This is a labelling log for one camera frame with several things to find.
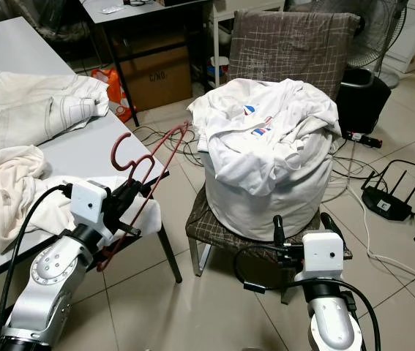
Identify red plastic hanger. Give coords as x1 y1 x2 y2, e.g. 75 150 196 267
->
96 121 197 273

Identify black wifi router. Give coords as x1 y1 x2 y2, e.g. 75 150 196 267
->
361 159 415 222

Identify orange plastic bag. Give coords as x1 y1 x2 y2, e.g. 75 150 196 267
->
90 67 135 124

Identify small brown cardboard box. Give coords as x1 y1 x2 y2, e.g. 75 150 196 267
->
118 44 193 112

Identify cream trousers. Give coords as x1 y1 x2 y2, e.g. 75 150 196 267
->
0 72 119 165

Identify brown plaid cushion chair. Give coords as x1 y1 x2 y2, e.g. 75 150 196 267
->
185 9 362 279

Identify grey folding table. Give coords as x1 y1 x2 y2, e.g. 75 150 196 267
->
0 16 182 341

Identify grey black desk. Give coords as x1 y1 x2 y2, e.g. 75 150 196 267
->
79 0 212 125

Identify black standing fan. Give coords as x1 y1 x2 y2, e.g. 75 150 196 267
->
346 0 413 81

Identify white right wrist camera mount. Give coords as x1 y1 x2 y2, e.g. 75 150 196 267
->
301 230 347 282

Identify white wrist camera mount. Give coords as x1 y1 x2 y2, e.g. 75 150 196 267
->
68 181 114 229
301 230 347 282

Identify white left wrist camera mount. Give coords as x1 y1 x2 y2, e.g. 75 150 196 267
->
68 181 114 229

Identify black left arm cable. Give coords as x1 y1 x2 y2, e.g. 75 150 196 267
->
0 184 72 344

